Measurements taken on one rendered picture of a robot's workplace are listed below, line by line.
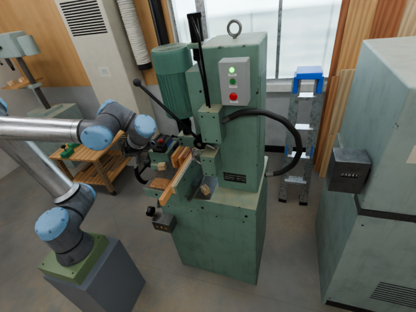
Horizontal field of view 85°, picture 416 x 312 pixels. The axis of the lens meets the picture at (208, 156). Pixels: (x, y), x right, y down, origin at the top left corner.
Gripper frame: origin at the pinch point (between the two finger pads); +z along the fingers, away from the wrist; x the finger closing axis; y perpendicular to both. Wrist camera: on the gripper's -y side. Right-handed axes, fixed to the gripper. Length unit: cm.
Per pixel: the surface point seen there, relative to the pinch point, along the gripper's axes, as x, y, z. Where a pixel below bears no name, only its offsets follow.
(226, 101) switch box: 4, -22, -58
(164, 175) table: 15.4, -13.4, -1.9
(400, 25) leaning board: -34, -184, -85
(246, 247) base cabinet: 68, -48, -3
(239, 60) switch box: -4, -22, -71
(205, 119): 6, -18, -48
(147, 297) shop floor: 84, -3, 67
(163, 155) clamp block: 2.9, -17.8, 2.3
